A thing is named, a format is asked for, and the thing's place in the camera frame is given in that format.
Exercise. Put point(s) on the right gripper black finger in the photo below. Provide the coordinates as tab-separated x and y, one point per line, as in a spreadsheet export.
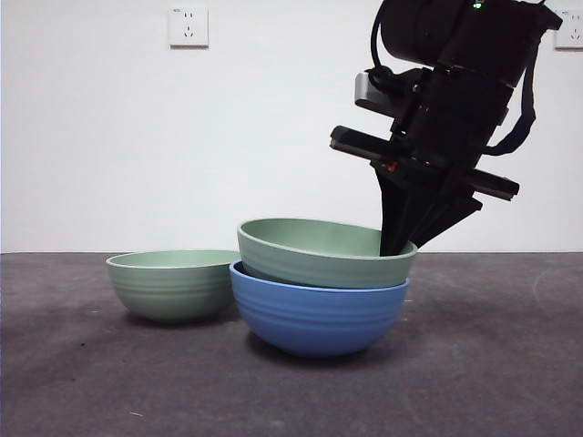
392	214
444	214

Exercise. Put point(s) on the green ribbed bowl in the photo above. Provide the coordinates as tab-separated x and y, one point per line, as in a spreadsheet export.
319	268
173	291

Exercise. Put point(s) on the blue ribbed bowl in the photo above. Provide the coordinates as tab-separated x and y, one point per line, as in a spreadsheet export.
319	318

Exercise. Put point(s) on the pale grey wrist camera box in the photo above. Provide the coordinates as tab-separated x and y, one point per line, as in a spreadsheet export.
368	91

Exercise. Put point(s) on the white wall socket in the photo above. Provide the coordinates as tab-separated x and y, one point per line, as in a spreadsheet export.
189	27
572	37

